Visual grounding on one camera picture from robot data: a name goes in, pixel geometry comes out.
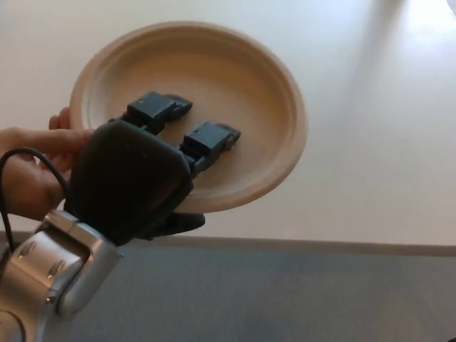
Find round beige paper plate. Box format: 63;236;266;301
68;20;308;214

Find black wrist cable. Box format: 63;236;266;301
0;148;71;252

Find robot left black hand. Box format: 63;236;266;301
63;90;242;247

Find person bare hand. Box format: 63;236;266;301
0;106;95;220

